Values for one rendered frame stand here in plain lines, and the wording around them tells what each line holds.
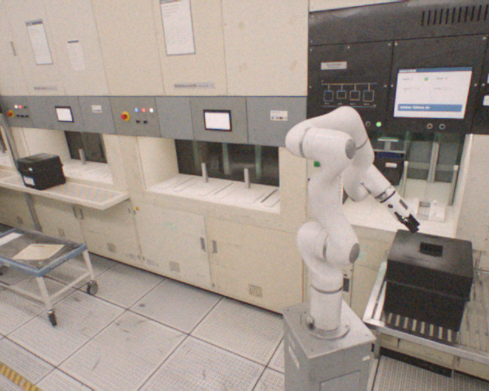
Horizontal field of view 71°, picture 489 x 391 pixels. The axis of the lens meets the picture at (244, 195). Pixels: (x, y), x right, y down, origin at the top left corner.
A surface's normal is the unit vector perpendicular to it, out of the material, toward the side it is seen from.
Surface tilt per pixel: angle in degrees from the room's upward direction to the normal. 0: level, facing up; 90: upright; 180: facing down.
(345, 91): 90
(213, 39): 90
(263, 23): 90
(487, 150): 90
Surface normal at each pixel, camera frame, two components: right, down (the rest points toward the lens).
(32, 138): 0.87, 0.14
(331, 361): 0.27, 0.35
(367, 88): -0.49, 0.35
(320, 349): -0.06, -0.93
